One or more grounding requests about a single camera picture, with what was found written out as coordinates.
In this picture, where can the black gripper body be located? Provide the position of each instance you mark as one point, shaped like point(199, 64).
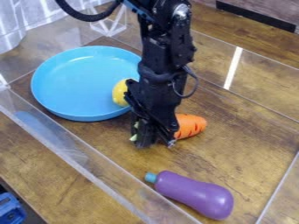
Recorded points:
point(156, 93)

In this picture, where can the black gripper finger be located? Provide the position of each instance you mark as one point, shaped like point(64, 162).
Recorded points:
point(143, 131)
point(166, 133)

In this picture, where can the orange toy carrot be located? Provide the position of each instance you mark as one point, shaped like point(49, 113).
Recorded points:
point(191, 125)

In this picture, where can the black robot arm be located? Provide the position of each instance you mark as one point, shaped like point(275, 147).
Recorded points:
point(164, 20)

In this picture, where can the yellow toy lemon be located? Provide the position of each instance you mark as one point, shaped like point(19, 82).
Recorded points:
point(119, 93)

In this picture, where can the blue plastic plate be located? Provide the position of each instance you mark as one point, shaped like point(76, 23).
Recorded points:
point(72, 83)

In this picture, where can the purple toy eggplant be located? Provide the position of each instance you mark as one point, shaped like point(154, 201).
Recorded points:
point(208, 198)

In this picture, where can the black bar in background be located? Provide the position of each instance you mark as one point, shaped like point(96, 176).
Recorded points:
point(255, 16)

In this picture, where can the blue object at corner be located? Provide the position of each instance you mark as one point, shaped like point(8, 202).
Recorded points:
point(12, 213)

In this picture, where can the white curtain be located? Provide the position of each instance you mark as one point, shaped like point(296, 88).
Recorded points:
point(21, 15)

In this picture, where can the clear acrylic enclosure wall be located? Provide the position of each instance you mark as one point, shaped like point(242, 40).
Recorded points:
point(77, 170)

